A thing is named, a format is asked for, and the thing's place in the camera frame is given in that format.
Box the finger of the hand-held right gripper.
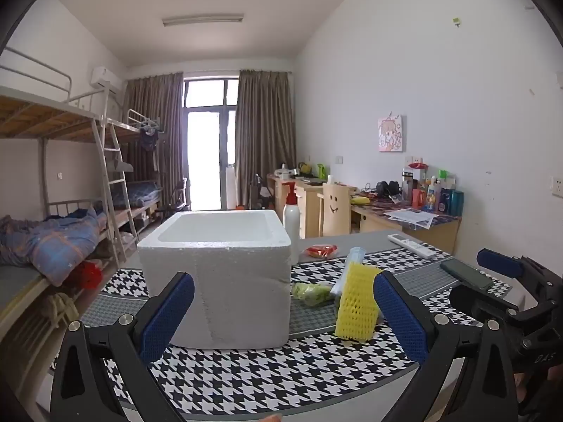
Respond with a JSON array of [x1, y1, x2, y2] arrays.
[[449, 286, 529, 324], [479, 248, 550, 280]]

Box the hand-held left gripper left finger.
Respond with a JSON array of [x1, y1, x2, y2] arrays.
[[50, 271, 195, 422]]

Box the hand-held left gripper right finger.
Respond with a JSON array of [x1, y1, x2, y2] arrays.
[[373, 270, 520, 422]]

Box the yellow foam fruit net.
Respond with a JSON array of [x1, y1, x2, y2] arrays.
[[335, 262, 382, 340]]

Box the white foam box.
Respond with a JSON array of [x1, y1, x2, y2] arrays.
[[137, 210, 292, 349]]

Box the blue face mask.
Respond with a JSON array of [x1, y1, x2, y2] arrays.
[[332, 246, 367, 295]]

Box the black smartphone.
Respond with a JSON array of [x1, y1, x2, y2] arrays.
[[440, 258, 494, 291]]

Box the wooden desk with patterned top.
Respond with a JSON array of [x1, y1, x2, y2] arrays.
[[350, 202, 462, 256]]

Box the white remote control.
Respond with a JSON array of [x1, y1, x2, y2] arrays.
[[387, 233, 437, 259]]

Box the red bag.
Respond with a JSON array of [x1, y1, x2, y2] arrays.
[[75, 260, 103, 288]]

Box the printed paper sheets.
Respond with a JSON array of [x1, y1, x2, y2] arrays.
[[385, 207, 438, 229]]

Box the red packet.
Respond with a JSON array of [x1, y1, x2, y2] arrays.
[[305, 244, 339, 259]]

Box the houndstooth table mat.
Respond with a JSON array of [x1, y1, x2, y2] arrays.
[[79, 229, 513, 416]]

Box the black folding chair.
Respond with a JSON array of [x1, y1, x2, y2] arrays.
[[156, 178, 190, 218]]

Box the wooden chair with smiley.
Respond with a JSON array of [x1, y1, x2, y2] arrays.
[[322, 181, 353, 236]]

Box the blue checked mattress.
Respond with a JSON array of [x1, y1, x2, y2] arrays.
[[109, 184, 163, 207]]

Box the blue plaid blanket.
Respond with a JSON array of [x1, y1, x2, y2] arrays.
[[0, 206, 108, 286]]

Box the metal bed ladder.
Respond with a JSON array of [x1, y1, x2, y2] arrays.
[[90, 119, 137, 264]]

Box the white lotion bottle red pump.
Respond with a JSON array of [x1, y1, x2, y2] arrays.
[[281, 181, 301, 253]]

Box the glass balcony door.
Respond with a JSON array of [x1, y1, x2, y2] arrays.
[[182, 77, 240, 212]]

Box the metal bunk bed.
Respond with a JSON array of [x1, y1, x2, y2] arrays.
[[0, 46, 135, 401], [103, 108, 163, 229]]

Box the brown curtain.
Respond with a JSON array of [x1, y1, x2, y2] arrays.
[[122, 72, 183, 212], [234, 69, 297, 185]]

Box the white air conditioner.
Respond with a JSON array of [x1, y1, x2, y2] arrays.
[[90, 67, 121, 94]]

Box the ceiling tube light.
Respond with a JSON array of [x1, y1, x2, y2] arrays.
[[162, 13, 244, 27]]

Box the pink wall poster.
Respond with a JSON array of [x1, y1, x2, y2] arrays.
[[377, 114, 404, 152]]

